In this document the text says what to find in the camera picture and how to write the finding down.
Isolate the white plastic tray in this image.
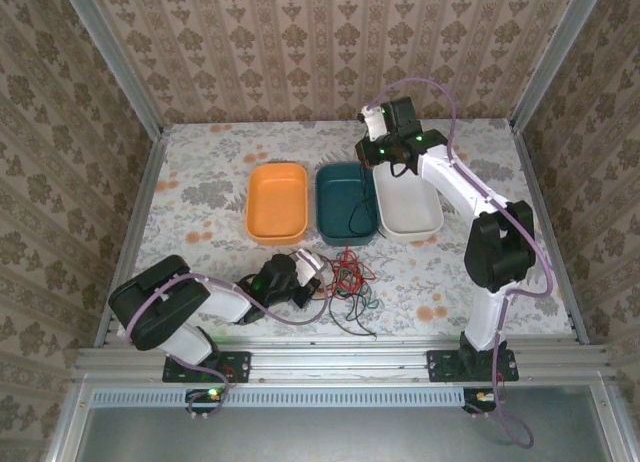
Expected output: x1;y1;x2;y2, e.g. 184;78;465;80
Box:
372;164;445;243

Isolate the aluminium frame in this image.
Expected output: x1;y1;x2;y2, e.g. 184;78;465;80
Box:
44;0;626;462

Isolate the floral tablecloth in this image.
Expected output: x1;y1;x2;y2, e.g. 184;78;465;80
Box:
119;119;576;339

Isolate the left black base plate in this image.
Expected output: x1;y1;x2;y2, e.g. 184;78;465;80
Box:
162;350;252;384

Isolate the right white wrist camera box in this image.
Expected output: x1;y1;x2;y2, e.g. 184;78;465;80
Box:
356;104;390;144

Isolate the grey metal panel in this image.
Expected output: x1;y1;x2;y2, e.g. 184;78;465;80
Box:
79;405;612;462

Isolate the orange plastic tray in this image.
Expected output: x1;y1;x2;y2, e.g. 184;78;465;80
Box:
245;161;309;247

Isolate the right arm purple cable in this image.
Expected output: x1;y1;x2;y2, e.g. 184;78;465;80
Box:
372;77;556;451

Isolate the small controller board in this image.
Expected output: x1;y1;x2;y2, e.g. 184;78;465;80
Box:
185;387;224;416
462;387;501;414

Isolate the tangle of coloured wires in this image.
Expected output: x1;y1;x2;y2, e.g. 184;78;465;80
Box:
327;276;380;341

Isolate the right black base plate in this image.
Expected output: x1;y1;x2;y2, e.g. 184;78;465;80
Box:
426;349;520;382

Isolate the teal plastic tray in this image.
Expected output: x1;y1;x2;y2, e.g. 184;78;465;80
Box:
314;161;380;247

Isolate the thin red cable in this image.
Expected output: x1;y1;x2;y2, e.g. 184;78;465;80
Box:
323;248;377;297

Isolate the left small controller board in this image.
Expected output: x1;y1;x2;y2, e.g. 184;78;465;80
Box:
185;387;224;416

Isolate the thin black cable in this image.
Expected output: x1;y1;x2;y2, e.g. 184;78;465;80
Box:
348;164;375;236

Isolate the right small controller board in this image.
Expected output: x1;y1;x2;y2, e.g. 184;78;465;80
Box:
462;387;501;414

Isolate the grey slotted cable duct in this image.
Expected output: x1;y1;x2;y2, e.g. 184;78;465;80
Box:
92;387;464;408

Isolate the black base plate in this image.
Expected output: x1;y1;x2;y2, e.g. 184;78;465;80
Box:
162;350;252;384
426;349;520;382

